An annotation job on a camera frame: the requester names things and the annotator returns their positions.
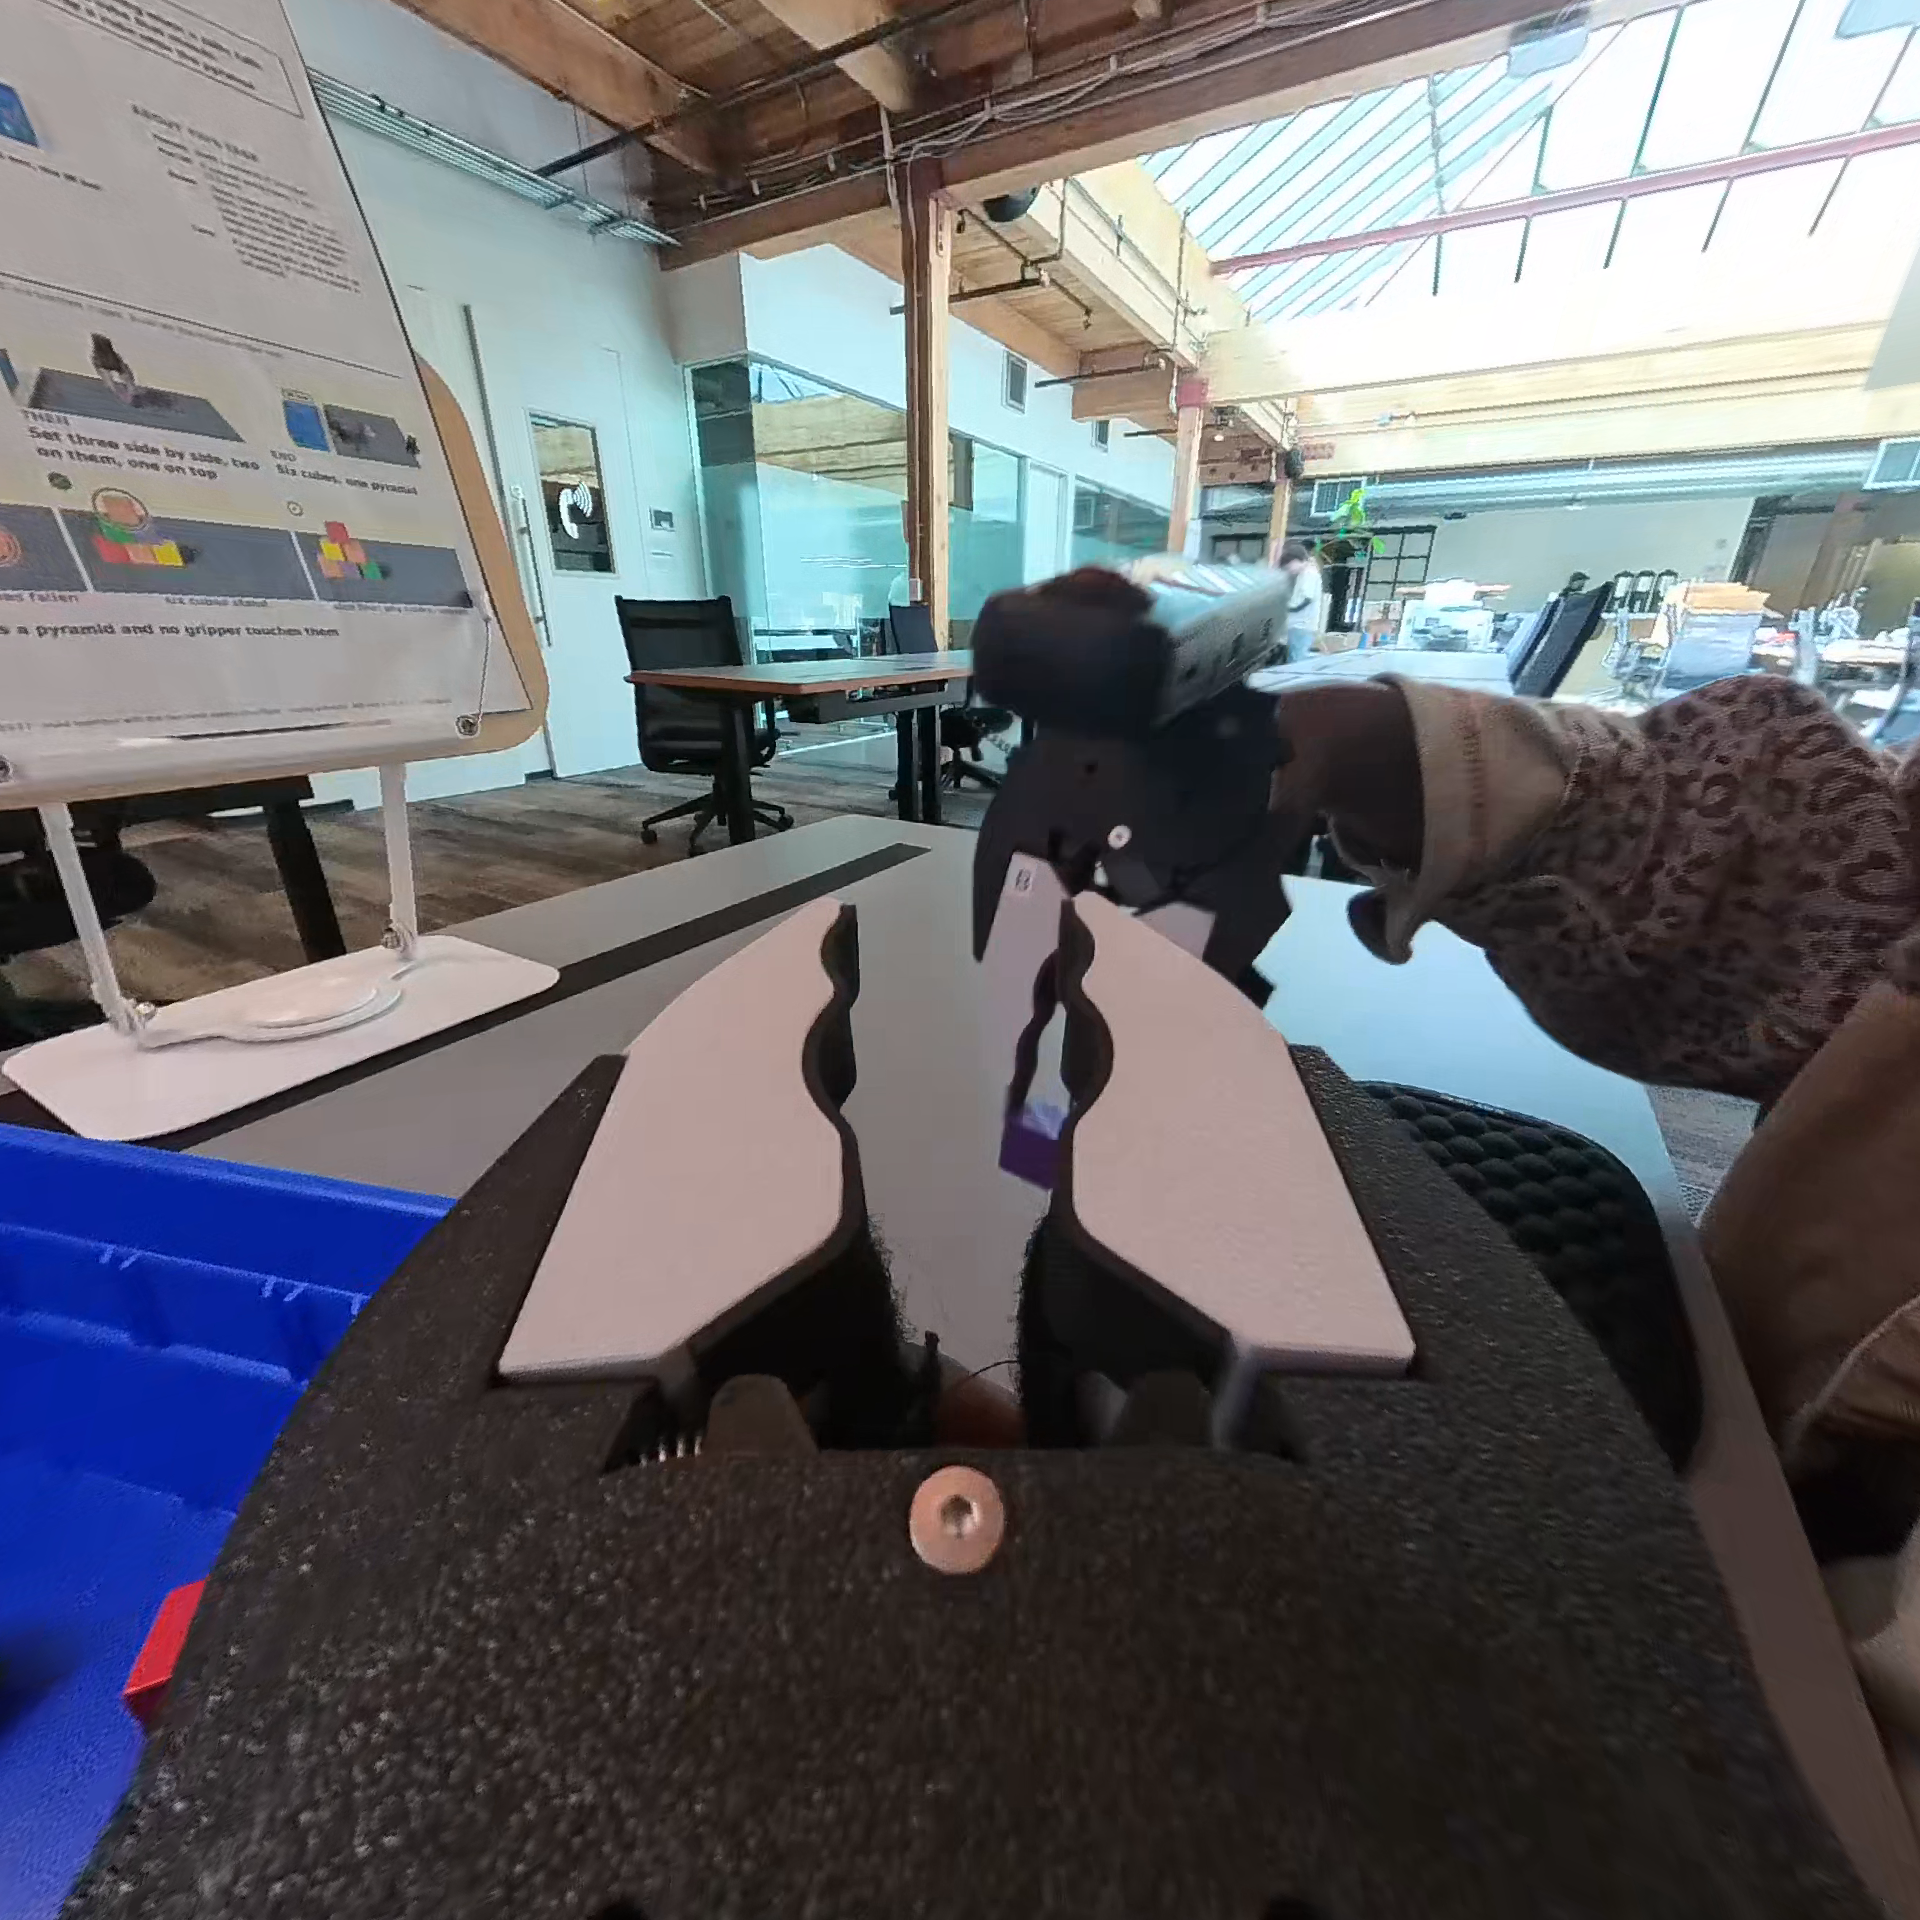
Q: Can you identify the grey desk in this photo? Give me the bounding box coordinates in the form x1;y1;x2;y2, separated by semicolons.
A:
0;818;1901;1920

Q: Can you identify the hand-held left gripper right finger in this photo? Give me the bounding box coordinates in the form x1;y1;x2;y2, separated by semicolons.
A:
1046;895;1418;1441

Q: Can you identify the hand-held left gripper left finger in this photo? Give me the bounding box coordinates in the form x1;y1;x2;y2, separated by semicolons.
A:
499;896;874;1416

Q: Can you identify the black textured wrist rest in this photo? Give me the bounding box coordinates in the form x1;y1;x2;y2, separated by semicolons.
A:
1359;1085;1703;1474

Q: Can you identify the grey mesh office chair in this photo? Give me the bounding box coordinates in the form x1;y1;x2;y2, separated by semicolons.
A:
1636;610;1767;709

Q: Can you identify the person's right forearm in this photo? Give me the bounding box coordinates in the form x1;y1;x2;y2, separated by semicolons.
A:
1350;676;1920;1109

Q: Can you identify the red cube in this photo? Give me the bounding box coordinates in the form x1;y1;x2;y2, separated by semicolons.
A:
127;1574;207;1732

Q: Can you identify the black office chair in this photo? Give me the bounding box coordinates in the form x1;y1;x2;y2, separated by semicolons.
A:
885;610;1019;791
615;590;793;858

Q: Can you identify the person's tan clothing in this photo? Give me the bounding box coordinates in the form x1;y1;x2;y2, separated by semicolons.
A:
1703;982;1920;1803

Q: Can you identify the wooden office table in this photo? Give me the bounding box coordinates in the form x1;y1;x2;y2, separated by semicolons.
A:
634;654;983;831

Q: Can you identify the person's right hand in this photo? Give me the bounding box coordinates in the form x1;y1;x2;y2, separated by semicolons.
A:
1278;682;1418;876

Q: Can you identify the instruction poster board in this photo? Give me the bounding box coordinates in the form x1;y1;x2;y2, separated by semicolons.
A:
0;0;556;805

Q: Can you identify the blue plastic bin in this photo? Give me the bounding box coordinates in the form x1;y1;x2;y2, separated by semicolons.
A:
0;1122;455;1920

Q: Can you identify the white door with window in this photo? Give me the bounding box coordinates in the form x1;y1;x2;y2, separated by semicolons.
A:
470;311;634;787

